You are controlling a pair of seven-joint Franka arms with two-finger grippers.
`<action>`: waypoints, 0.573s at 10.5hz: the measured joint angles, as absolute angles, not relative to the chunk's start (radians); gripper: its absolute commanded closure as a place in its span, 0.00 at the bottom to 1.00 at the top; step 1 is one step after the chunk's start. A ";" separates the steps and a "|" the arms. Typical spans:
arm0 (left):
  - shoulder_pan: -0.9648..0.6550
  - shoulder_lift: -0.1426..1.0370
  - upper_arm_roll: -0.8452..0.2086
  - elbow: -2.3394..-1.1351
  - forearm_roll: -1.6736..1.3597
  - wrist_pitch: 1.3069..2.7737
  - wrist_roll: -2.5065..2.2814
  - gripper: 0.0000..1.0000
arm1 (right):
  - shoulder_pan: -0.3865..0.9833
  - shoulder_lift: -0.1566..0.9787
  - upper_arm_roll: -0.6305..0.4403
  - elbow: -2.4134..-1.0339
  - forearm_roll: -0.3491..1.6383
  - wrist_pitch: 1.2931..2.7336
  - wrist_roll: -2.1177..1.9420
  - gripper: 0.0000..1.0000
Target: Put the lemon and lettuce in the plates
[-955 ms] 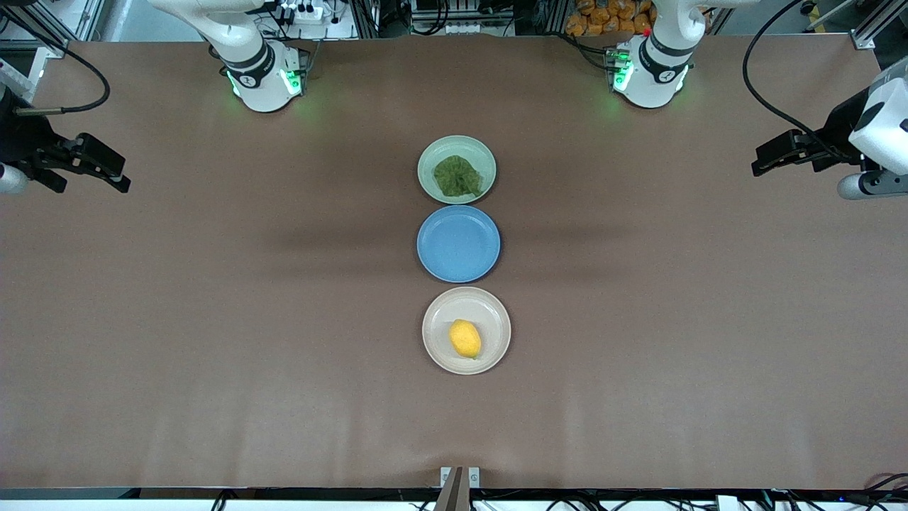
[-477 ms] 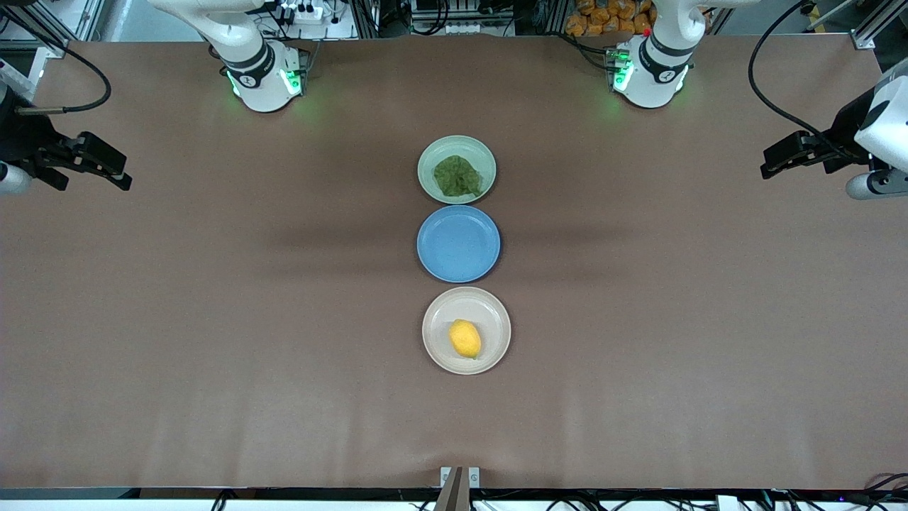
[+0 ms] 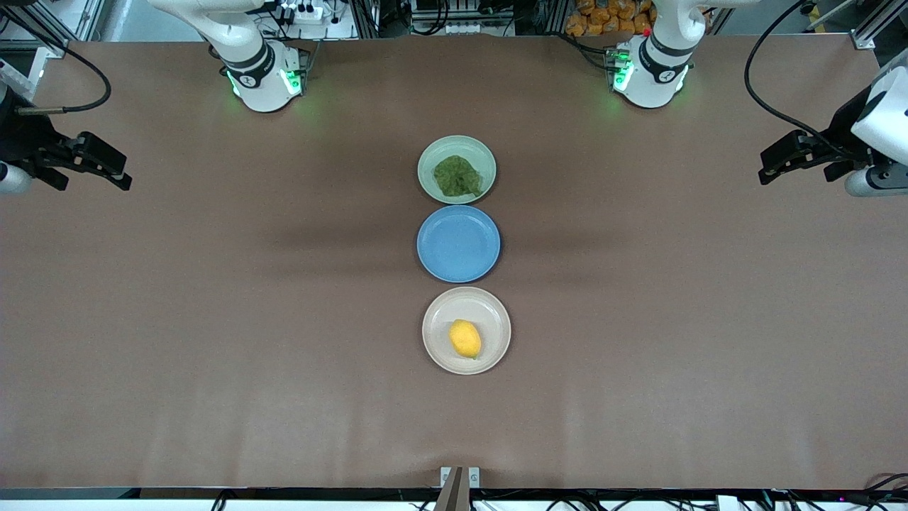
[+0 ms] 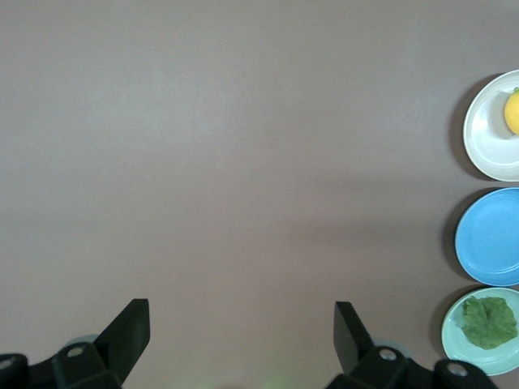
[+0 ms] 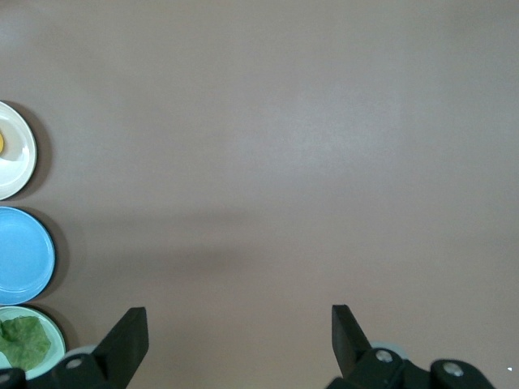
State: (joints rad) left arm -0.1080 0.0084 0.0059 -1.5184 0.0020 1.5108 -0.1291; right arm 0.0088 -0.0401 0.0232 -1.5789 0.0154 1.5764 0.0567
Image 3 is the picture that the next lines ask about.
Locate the blue round plate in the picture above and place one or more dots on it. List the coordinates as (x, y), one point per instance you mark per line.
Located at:
(458, 243)

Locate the light green round plate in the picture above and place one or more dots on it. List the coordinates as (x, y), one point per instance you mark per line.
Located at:
(440, 160)

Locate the white power strip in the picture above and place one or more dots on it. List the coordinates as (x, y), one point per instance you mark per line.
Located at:
(301, 12)

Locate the metal table edge bracket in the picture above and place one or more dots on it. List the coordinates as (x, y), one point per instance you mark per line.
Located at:
(460, 486)

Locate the beige round plate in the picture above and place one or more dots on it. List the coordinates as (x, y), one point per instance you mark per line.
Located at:
(440, 319)

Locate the yellow lemon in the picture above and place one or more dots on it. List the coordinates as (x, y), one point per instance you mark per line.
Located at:
(465, 338)

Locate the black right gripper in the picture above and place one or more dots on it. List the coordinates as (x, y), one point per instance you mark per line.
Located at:
(25, 140)

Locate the bag of orange snacks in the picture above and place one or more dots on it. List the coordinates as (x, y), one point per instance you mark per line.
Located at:
(610, 18)

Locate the aluminium frame profile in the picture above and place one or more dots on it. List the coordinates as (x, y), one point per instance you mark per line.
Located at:
(876, 28)
(42, 28)

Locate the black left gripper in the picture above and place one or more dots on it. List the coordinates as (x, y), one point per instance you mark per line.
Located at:
(843, 137)

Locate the green lettuce leaf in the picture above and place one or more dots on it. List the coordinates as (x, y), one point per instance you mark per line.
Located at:
(458, 176)

